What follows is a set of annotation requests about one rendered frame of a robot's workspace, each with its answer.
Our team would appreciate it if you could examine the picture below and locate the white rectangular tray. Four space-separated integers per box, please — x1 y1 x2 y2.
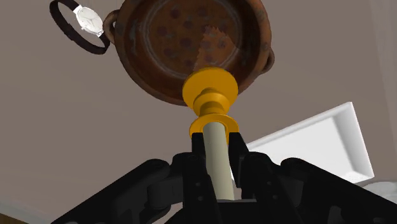
230 101 375 184

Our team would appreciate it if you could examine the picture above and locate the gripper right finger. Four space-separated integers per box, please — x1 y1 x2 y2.
228 132 397 224

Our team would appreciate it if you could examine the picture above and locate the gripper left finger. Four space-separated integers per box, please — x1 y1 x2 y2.
51 132 223 224

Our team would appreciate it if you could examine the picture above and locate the rusty brown colander bowl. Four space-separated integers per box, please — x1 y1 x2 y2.
102 0 275 107

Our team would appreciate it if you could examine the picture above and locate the wristwatch with dark strap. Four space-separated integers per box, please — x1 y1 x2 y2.
49 0 111 55

